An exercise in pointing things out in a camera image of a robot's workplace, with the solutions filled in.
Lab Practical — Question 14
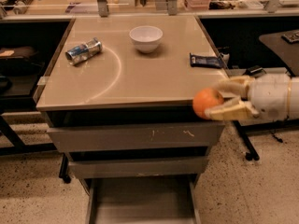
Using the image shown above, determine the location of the grey drawer cabinet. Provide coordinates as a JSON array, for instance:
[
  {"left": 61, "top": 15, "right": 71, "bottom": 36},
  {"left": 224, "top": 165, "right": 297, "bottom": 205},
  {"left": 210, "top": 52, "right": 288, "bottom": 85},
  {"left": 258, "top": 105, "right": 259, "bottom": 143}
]
[{"left": 33, "top": 14, "right": 243, "bottom": 224}]

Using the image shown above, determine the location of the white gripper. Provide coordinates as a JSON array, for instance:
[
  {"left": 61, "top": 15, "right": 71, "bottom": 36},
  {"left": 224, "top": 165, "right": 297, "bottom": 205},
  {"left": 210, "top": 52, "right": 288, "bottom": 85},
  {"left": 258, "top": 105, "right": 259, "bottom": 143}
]
[{"left": 205, "top": 74, "right": 292, "bottom": 121}]

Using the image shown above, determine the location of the middle grey drawer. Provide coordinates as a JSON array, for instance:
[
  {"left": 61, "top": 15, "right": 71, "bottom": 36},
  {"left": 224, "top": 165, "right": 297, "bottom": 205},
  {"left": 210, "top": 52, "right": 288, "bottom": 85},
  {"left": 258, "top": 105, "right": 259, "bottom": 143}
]
[{"left": 69, "top": 157, "right": 208, "bottom": 179}]

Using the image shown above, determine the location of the top grey drawer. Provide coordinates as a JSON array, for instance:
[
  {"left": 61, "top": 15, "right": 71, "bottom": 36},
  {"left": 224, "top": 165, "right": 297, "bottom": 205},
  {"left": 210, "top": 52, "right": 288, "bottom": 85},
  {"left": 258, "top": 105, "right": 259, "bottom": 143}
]
[{"left": 48, "top": 121, "right": 224, "bottom": 152}]

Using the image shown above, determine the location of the black remote keypad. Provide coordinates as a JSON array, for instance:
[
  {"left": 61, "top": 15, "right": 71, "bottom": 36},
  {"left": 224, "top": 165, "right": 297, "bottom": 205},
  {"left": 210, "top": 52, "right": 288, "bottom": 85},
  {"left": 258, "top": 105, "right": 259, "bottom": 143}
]
[{"left": 281, "top": 31, "right": 299, "bottom": 44}]

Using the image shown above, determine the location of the white bowl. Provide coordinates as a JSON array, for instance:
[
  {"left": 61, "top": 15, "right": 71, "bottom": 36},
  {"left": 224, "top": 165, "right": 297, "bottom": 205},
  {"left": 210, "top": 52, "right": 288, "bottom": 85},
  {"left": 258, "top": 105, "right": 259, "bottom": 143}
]
[{"left": 129, "top": 25, "right": 164, "bottom": 53}]

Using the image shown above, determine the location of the grey drawer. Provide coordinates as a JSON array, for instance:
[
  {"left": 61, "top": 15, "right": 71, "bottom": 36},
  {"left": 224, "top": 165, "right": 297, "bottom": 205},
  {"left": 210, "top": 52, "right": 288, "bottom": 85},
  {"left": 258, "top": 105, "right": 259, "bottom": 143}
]
[
  {"left": 48, "top": 121, "right": 224, "bottom": 152},
  {"left": 69, "top": 157, "right": 208, "bottom": 179}
]

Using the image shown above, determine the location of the orange fruit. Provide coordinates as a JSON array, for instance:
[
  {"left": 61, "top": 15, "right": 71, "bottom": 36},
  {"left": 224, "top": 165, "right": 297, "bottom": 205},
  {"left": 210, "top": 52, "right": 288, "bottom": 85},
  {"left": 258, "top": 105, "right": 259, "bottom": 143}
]
[{"left": 192, "top": 88, "right": 224, "bottom": 119}]

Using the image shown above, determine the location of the black side table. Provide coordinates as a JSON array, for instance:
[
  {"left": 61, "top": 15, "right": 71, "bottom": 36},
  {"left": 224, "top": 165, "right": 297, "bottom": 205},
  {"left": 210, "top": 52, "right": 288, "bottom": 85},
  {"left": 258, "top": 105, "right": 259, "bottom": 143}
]
[{"left": 259, "top": 31, "right": 299, "bottom": 77}]

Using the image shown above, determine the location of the crushed soda can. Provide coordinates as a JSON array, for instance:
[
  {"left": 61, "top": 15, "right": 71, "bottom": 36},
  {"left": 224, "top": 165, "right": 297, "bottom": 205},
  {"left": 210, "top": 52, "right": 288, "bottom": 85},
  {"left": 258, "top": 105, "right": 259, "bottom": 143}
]
[{"left": 65, "top": 37, "right": 103, "bottom": 65}]

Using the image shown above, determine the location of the black power adapter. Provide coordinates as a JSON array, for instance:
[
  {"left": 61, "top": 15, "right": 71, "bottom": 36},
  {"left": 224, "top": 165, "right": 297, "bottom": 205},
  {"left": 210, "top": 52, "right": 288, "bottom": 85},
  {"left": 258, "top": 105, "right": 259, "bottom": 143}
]
[{"left": 244, "top": 65, "right": 265, "bottom": 77}]

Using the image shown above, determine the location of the open bottom drawer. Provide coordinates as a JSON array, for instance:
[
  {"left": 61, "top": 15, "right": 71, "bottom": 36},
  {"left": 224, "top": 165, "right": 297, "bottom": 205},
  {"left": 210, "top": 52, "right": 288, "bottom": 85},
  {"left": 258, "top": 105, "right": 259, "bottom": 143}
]
[{"left": 85, "top": 175, "right": 202, "bottom": 224}]

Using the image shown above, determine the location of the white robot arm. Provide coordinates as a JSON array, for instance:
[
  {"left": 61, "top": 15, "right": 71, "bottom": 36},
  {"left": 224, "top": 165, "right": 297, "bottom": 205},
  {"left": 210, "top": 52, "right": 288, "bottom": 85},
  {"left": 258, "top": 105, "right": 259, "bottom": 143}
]
[{"left": 205, "top": 74, "right": 299, "bottom": 121}]

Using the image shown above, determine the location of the dark blue snack wrapper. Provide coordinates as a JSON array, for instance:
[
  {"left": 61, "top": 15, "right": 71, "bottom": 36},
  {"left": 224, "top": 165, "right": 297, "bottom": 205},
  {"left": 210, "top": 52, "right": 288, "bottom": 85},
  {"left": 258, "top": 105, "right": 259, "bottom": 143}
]
[{"left": 190, "top": 54, "right": 224, "bottom": 69}]

